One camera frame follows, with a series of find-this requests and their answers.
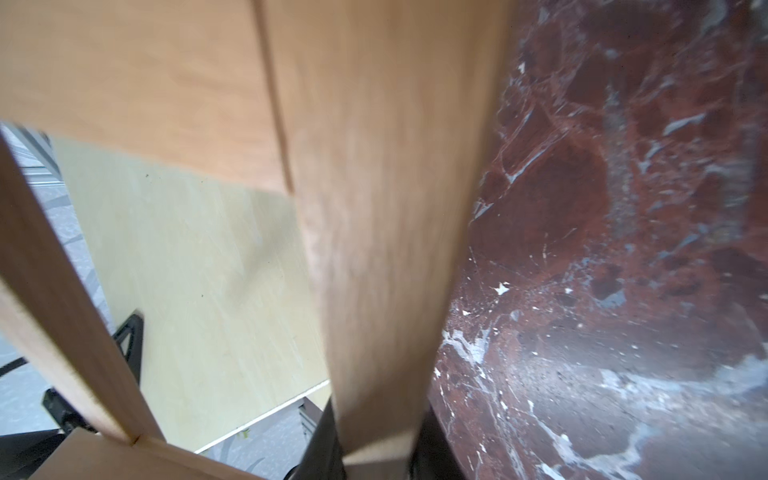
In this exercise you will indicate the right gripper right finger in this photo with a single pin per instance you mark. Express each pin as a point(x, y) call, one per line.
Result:
point(433, 458)

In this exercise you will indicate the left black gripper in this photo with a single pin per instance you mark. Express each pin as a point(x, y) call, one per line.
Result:
point(95, 386)

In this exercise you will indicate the wooden easel frame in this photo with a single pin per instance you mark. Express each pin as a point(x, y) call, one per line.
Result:
point(372, 117)

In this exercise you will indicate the light plywood board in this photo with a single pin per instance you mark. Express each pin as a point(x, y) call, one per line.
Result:
point(218, 272)

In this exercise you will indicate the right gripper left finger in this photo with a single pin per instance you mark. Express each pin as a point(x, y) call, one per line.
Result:
point(323, 457)

